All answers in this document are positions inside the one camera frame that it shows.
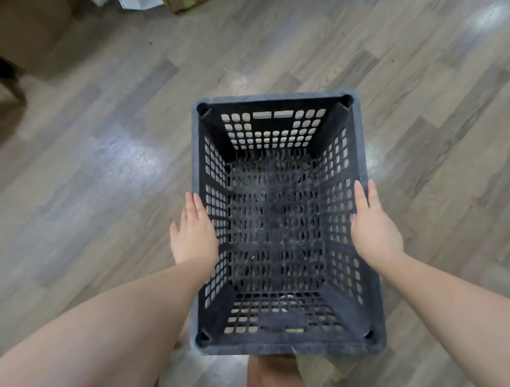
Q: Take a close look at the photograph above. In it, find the person's right forearm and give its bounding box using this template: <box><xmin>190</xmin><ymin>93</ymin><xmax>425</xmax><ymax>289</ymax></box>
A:
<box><xmin>376</xmin><ymin>249</ymin><xmax>510</xmax><ymax>387</ymax></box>

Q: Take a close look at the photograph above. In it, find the person's left forearm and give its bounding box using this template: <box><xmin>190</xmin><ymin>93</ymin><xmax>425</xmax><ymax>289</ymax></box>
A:
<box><xmin>0</xmin><ymin>256</ymin><xmax>220</xmax><ymax>387</ymax></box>

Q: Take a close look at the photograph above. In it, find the white paper sheet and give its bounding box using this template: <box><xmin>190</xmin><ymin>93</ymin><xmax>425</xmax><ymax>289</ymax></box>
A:
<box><xmin>117</xmin><ymin>0</ymin><xmax>164</xmax><ymax>11</ymax></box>

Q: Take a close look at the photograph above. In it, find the dark furniture leg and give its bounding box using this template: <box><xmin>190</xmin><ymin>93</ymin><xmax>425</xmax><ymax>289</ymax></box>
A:
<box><xmin>0</xmin><ymin>56</ymin><xmax>28</xmax><ymax>107</ymax></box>

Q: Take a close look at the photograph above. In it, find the person's right hand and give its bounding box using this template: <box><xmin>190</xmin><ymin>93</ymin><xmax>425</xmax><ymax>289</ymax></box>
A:
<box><xmin>349</xmin><ymin>179</ymin><xmax>405</xmax><ymax>269</ymax></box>

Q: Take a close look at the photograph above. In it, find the person's bare leg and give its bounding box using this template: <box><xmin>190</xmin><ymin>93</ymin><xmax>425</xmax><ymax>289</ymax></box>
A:
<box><xmin>246</xmin><ymin>352</ymin><xmax>304</xmax><ymax>387</ymax></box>

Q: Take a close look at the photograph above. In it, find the person's left hand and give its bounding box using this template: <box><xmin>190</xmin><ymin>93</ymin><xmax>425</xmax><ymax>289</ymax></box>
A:
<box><xmin>169</xmin><ymin>192</ymin><xmax>220</xmax><ymax>266</ymax></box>

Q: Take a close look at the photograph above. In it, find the black perforated plastic crate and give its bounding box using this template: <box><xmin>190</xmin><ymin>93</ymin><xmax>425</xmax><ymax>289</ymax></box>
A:
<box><xmin>190</xmin><ymin>94</ymin><xmax>388</xmax><ymax>357</ymax></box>

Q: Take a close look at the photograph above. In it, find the large brown cardboard box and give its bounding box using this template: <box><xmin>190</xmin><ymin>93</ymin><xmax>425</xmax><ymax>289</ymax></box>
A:
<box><xmin>0</xmin><ymin>0</ymin><xmax>87</xmax><ymax>75</ymax></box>

